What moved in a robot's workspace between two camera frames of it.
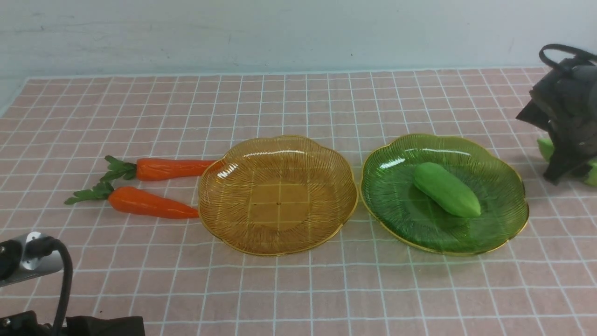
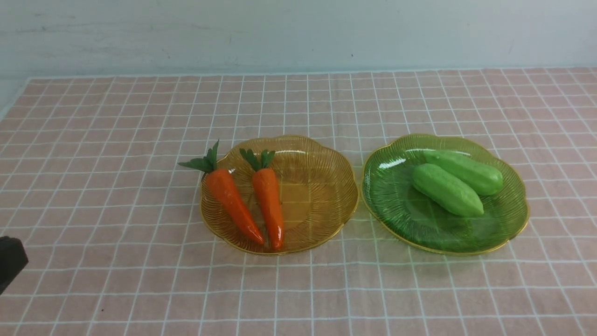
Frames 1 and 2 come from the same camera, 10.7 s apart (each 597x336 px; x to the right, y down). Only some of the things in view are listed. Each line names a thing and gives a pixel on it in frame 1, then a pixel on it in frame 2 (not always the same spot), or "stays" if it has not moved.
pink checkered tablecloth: [56, 132] stays
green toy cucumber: [446, 190] stays
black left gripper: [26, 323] to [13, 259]
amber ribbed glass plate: [281, 196] stays
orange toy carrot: [134, 200] to [228, 193]
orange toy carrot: [149, 169] to [265, 181]
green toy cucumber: [546, 146] to [482, 178]
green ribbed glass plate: [399, 206] stays
